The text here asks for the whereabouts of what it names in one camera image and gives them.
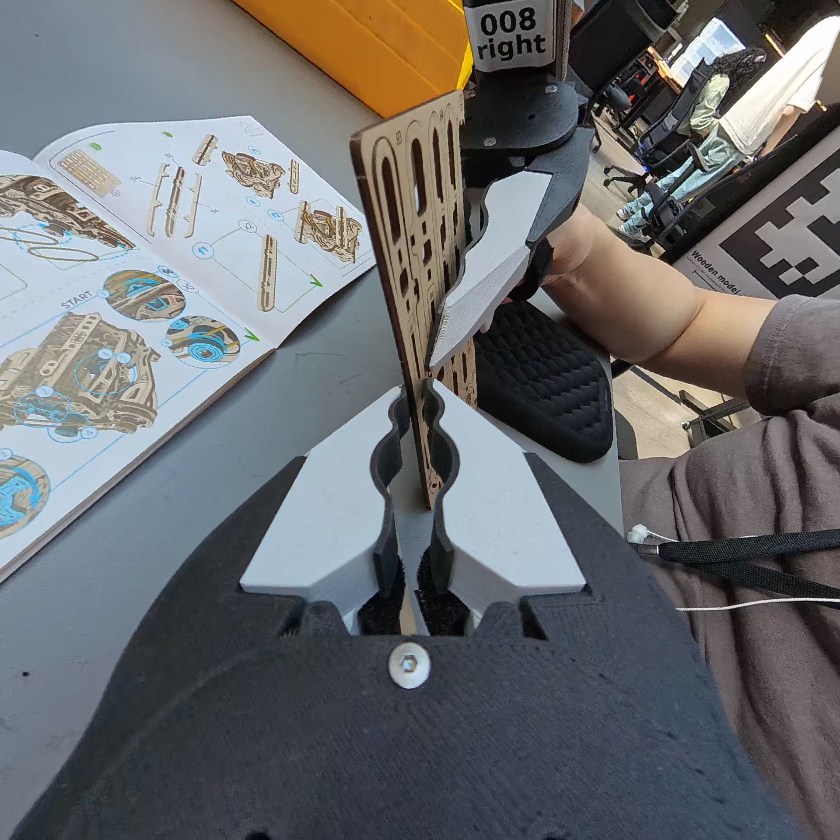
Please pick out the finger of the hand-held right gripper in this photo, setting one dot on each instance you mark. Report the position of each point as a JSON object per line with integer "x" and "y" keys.
{"x": 499, "y": 262}

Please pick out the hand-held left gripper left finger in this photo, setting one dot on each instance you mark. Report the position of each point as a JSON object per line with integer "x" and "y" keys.
{"x": 321, "y": 518}

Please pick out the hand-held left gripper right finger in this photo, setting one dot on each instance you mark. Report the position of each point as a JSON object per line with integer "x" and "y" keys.
{"x": 505, "y": 518}

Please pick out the laser-cut wooden parts sheet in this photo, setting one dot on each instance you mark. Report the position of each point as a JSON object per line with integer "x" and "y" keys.
{"x": 407, "y": 262}

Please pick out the person's right forearm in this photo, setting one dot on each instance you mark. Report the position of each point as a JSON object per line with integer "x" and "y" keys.
{"x": 656, "y": 315}

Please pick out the person's right hand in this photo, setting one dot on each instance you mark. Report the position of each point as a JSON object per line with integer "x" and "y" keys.
{"x": 577, "y": 243}

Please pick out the white book stand wooden board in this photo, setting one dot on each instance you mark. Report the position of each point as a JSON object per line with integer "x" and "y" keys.
{"x": 562, "y": 33}

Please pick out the black wrist rest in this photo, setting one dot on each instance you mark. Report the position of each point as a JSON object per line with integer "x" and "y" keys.
{"x": 551, "y": 387}

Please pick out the black office chair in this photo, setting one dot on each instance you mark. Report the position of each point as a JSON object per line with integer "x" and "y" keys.
{"x": 669, "y": 138}

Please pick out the yellow plastic bin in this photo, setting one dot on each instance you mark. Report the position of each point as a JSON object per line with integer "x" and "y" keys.
{"x": 361, "y": 46}

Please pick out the white instruction booklet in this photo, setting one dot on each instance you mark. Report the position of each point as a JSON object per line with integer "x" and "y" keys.
{"x": 164, "y": 295}

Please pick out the black white marker sign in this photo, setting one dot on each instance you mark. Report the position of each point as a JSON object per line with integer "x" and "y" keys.
{"x": 774, "y": 243}

